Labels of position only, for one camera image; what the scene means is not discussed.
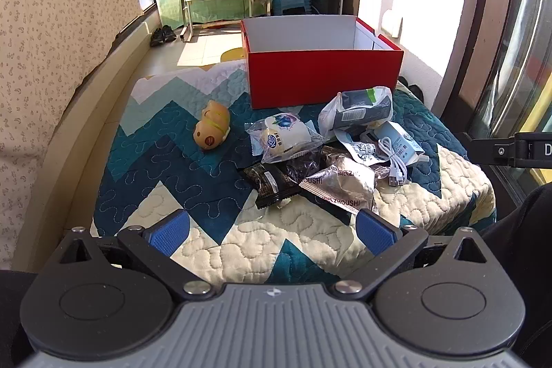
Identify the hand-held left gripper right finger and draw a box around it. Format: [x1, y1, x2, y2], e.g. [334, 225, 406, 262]
[334, 209, 488, 302]

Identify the red cardboard box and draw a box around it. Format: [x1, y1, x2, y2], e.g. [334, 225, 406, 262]
[240, 16, 405, 110]

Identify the white pouch with green leaf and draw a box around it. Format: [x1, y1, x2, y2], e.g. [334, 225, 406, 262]
[318, 86, 394, 140]

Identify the floral beige curtain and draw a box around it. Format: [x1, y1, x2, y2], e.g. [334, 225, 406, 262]
[0, 0, 143, 269]

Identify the white cable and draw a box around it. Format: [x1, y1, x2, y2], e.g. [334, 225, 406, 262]
[377, 136, 427, 188]

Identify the black snack packet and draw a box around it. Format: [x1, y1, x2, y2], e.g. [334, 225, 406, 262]
[239, 161, 303, 210]

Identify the light blue carton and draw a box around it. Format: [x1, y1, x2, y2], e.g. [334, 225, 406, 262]
[373, 121, 425, 164]

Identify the zigzag patterned quilt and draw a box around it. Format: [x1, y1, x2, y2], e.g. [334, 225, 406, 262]
[92, 60, 496, 287]

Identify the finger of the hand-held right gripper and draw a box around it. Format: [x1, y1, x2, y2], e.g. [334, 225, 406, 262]
[470, 136, 528, 168]

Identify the beige wall outlet cover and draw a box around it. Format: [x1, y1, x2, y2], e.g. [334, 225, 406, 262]
[382, 11, 403, 37]

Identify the clear packet of dark fruit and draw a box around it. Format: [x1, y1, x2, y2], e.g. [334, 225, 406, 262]
[285, 148, 328, 185]

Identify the white blueberry bread packet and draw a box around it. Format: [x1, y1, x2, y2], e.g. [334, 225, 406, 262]
[245, 113, 328, 165]

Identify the silver foil snack packet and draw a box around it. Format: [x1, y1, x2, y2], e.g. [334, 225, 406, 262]
[299, 155, 389, 216]

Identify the printed white snack packet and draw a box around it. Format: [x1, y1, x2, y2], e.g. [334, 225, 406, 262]
[336, 129, 389, 166]

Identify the yellow spotted squishy toy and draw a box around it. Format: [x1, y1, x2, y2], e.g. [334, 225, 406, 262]
[193, 100, 231, 152]

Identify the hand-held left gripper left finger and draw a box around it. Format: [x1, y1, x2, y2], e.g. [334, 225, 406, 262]
[58, 209, 212, 302]

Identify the dark-framed glass door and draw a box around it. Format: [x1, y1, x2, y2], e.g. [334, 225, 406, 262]
[431, 0, 552, 196]

